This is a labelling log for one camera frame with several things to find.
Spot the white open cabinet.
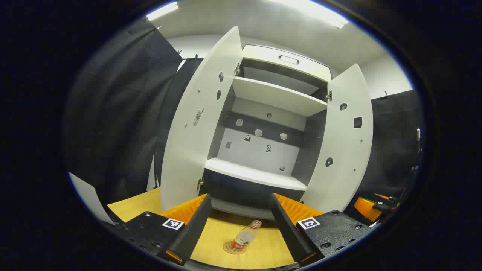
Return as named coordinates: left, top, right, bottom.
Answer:
left=160, top=26, right=374, bottom=221

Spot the black backdrop cloth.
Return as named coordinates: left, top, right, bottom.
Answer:
left=62, top=17, right=424, bottom=226

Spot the long ceiling light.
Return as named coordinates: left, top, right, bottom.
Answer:
left=146, top=1, right=178, bottom=21

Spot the white board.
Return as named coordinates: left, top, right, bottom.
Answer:
left=68, top=172, right=116, bottom=226

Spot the clear plastic bottle red label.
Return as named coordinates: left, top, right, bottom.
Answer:
left=230, top=220, right=262, bottom=253

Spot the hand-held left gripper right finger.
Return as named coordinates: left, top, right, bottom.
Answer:
left=270, top=193, right=377, bottom=266

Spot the round brown coaster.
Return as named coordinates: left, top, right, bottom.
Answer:
left=223, top=241, right=247, bottom=255

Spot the white cabinet door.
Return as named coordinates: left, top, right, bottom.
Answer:
left=160, top=26, right=243, bottom=212
left=300, top=63, right=374, bottom=213

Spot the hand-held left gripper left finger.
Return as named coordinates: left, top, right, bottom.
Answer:
left=109, top=194, right=212, bottom=266

